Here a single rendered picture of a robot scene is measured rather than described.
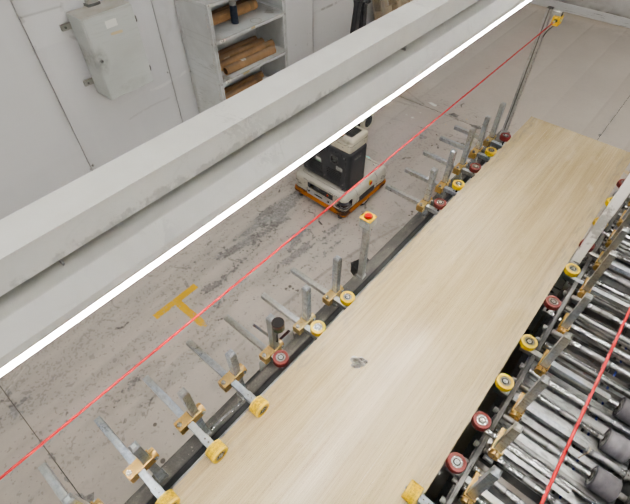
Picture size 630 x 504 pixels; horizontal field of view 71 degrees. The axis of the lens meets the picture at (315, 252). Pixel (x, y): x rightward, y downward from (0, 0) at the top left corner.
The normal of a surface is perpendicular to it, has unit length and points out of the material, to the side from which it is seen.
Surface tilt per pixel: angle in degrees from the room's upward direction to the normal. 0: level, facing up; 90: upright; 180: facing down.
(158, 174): 90
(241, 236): 0
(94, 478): 0
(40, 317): 61
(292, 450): 0
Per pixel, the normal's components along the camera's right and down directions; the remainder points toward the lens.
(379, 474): 0.00, -0.65
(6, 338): 0.66, 0.11
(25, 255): 0.76, 0.49
